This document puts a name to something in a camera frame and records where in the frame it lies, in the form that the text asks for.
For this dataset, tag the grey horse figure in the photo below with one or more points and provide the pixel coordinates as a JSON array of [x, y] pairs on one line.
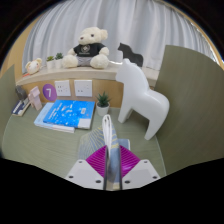
[[21, 92]]

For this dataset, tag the black horse figure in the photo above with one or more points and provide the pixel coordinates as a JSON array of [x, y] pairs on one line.
[[131, 55]]

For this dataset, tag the green desk partition panel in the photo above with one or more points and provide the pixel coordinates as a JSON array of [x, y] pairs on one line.
[[193, 110], [7, 100]]

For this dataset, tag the dark blue notebook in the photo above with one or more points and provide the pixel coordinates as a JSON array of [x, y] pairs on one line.
[[20, 107]]

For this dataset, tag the large white horse figure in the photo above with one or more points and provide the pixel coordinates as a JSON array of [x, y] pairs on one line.
[[140, 96]]

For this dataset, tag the small potted plant, white pot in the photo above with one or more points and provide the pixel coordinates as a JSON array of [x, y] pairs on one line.
[[50, 64], [103, 108], [59, 62]]

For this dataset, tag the grey-white curtain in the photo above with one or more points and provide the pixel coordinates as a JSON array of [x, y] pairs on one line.
[[140, 23]]

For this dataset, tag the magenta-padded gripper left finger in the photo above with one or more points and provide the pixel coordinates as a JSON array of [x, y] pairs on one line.
[[83, 171]]

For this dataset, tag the small cream plush toy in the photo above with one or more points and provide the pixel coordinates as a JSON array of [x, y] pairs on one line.
[[33, 66]]

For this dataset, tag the purple round number sign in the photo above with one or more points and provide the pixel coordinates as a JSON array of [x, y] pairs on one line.
[[49, 92]]

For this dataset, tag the bright blue book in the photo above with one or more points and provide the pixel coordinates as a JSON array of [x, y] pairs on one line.
[[70, 113]]

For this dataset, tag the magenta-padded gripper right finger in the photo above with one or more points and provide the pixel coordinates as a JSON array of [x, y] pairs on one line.
[[141, 171]]

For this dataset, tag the cream teddy bear, black shirt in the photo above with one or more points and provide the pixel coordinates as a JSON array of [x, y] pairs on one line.
[[87, 50]]

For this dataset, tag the pink horse figure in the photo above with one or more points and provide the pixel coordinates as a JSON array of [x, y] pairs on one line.
[[35, 98]]

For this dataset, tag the light blue book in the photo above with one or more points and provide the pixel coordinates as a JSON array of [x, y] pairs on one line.
[[41, 120]]

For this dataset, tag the white wall socket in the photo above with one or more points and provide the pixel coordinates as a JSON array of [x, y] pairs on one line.
[[62, 88], [83, 88]]

